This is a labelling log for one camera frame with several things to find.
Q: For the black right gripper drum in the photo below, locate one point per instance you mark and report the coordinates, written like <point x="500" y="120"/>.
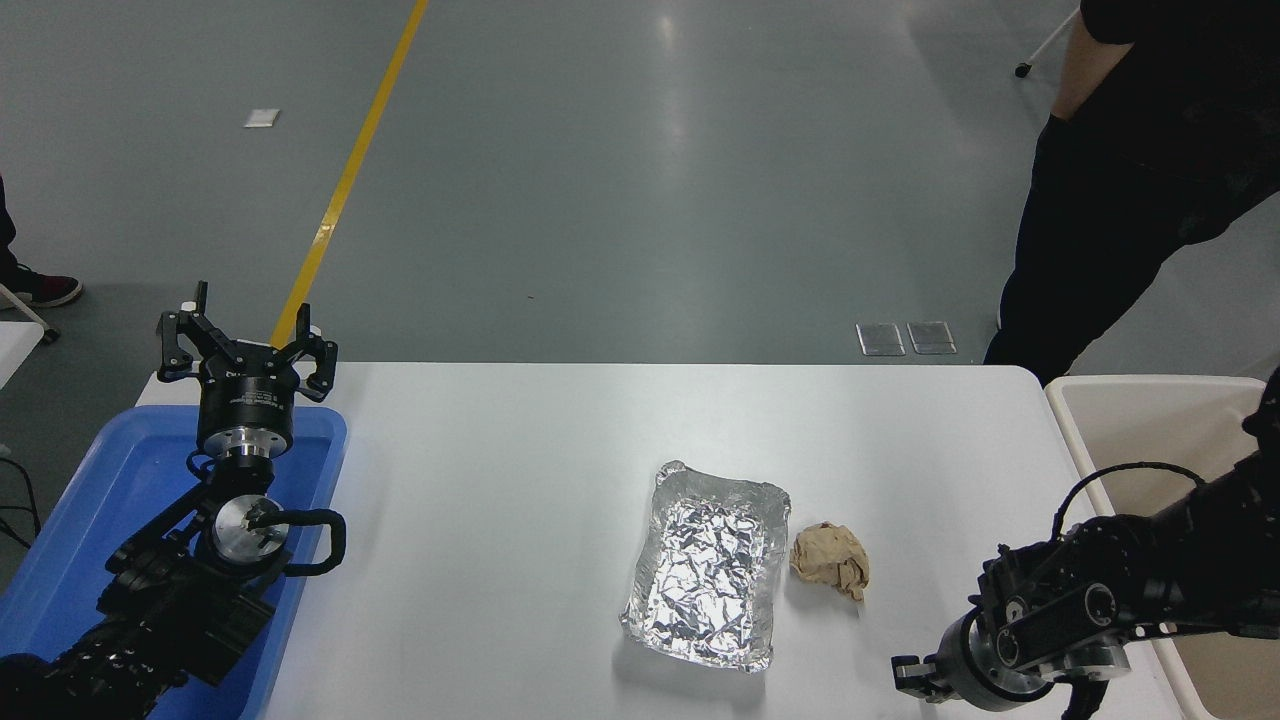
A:
<point x="952" y="665"/>

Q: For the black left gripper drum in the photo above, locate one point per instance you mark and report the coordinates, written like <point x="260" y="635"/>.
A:
<point x="247" y="398"/>

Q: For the crinkled foil tray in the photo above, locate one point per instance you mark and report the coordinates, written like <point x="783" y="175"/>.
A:
<point x="705" y="570"/>

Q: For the person's forearm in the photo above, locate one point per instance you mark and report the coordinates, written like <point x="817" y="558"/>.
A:
<point x="1080" y="70"/>

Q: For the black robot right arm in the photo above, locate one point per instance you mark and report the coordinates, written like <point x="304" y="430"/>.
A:
<point x="1180" y="570"/>

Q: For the metal floor plate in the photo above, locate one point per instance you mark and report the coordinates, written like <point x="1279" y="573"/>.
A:
<point x="881" y="340"/>
<point x="931" y="338"/>

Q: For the crumpled tan paper ball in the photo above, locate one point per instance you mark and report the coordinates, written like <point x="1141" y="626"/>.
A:
<point x="828" y="560"/>

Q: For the person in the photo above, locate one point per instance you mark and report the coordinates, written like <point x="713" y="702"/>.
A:
<point x="40" y="288"/>
<point x="1130" y="200"/>

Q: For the blue plastic tray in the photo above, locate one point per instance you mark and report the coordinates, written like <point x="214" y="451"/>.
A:
<point x="100" y="500"/>

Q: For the white metal leg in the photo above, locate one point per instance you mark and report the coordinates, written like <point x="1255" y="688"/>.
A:
<point x="30" y="315"/>

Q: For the white side table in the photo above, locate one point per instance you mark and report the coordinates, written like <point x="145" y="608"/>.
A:
<point x="15" y="350"/>

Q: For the large pale bin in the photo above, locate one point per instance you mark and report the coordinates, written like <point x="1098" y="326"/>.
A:
<point x="1150" y="420"/>

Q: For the white wheeled chair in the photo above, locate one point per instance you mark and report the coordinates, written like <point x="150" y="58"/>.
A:
<point x="1045" y="45"/>

